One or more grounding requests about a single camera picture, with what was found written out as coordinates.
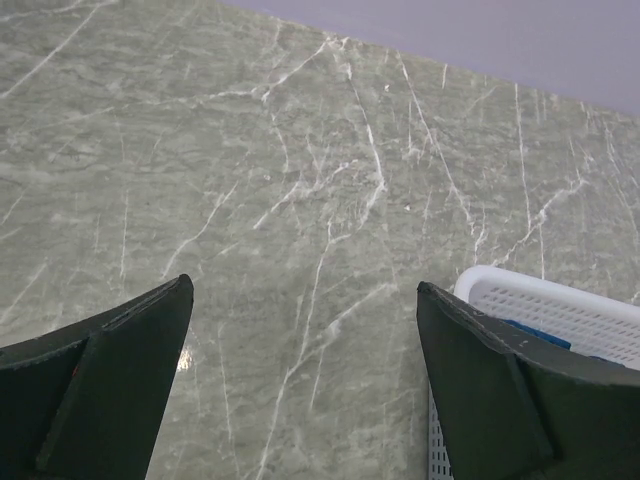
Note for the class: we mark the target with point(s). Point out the blue printed t-shirt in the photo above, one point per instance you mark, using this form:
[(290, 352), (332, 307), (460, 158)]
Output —
[(545, 337)]

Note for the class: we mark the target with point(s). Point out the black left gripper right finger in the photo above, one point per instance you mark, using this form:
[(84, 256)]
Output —
[(514, 406)]

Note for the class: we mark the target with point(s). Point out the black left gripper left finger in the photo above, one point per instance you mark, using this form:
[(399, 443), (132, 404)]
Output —
[(86, 401)]

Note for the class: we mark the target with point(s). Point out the white perforated plastic basket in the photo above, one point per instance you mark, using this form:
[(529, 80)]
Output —
[(594, 325)]

